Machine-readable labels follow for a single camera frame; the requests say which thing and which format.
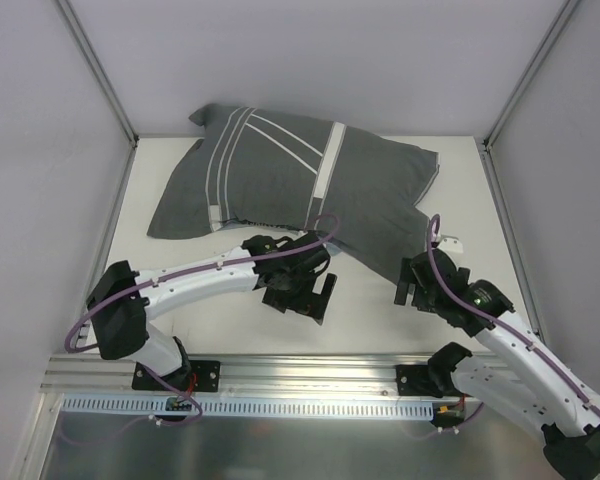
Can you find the aluminium mounting rail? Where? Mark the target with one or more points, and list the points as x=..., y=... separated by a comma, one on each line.
x=259, y=376

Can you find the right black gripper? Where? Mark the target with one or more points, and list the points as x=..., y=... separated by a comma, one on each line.
x=415, y=286

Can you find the white slotted cable duct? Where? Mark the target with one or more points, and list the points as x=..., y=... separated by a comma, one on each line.
x=250, y=407

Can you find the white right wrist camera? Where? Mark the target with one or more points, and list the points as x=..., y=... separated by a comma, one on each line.
x=448, y=244

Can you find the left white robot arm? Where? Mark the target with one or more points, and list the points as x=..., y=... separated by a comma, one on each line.
x=124, y=303

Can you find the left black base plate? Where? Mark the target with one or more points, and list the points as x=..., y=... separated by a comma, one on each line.
x=207, y=375

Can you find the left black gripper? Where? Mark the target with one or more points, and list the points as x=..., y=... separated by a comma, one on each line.
x=300, y=302

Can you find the grey striped pillowcase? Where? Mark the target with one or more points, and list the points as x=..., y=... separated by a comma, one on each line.
x=273, y=169

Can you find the aluminium frame post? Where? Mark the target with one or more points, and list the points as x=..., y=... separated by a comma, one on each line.
x=545, y=47
x=90, y=57

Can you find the right aluminium frame post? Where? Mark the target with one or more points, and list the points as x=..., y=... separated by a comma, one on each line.
x=545, y=47

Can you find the left aluminium frame post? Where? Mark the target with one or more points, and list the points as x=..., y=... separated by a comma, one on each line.
x=90, y=57

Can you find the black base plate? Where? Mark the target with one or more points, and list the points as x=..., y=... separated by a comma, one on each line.
x=207, y=375
x=415, y=380

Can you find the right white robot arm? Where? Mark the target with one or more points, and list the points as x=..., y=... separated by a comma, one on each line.
x=545, y=398

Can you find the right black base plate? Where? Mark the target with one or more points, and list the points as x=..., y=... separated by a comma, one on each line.
x=415, y=380

